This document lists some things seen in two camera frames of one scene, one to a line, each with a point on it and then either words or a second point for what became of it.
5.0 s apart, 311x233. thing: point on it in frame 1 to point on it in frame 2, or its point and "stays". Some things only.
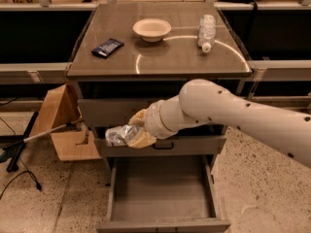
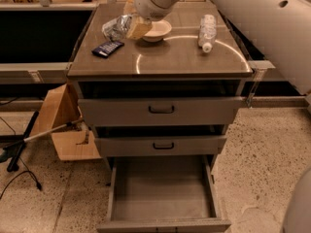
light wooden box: (59, 107) stays
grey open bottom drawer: (162, 193) stays
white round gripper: (152, 119) to (145, 4)
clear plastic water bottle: (206, 34) stays
